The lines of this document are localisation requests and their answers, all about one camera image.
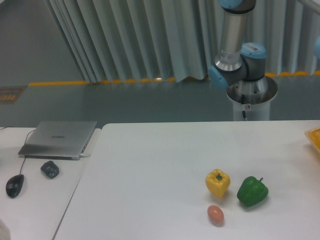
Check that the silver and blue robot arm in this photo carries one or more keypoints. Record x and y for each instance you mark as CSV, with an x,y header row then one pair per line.
x,y
232,50

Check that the yellow basket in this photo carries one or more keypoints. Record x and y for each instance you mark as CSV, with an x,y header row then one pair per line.
x,y
313,136

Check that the grey pleated curtain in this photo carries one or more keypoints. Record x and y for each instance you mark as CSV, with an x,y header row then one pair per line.
x,y
121,40

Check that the yellow bell pepper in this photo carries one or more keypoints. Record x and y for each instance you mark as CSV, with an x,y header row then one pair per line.
x,y
217,182

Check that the silver closed laptop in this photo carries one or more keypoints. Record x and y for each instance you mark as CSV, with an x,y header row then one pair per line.
x,y
58,140

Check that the brown egg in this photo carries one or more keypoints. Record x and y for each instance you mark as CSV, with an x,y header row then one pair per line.
x,y
215,214

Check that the green bell pepper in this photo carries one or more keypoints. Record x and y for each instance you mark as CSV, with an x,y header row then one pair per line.
x,y
252,191

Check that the black power adapter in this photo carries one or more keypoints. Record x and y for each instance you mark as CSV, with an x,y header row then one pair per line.
x,y
50,169

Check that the black computer mouse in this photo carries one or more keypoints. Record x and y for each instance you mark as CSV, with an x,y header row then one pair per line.
x,y
14,186

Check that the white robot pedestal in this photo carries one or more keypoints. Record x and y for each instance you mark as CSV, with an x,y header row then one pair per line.
x,y
251,100

